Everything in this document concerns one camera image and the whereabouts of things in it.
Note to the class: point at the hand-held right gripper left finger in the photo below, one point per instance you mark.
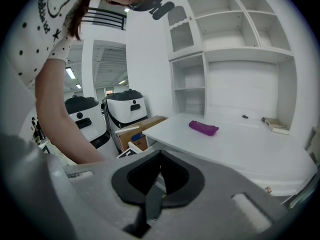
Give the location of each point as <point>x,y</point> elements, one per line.
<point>87,196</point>

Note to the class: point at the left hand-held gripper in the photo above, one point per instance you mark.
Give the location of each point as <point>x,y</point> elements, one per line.
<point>127,154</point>

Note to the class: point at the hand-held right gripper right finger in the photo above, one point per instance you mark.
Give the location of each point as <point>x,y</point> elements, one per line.
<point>220,209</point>

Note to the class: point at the white desk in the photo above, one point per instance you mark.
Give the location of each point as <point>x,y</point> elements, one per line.
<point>237,146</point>

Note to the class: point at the person's left forearm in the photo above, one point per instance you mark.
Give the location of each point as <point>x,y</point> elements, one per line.
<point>67,131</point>

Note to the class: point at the brown cardboard box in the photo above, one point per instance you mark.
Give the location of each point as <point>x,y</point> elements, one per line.
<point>130,139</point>

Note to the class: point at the white flat stick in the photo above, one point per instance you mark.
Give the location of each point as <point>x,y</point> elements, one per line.
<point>127,129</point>

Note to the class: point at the white and black delivery robot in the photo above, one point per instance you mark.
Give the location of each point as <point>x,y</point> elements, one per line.
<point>85,124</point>
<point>125,111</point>

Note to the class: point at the purple fabric pouch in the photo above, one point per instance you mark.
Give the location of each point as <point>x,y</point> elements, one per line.
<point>203,128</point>

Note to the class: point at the small dark round object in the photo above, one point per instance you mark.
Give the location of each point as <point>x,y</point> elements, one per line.
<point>245,117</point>

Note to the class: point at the green and white book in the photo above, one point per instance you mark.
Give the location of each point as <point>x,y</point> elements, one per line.
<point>275,125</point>

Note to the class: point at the black metal railing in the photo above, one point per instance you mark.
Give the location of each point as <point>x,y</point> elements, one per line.
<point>105,17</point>

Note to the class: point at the white polka-dot shirt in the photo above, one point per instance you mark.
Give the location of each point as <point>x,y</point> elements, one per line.
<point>37,21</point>

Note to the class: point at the black head-mounted camera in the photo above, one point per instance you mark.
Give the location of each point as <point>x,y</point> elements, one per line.
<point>160,9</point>

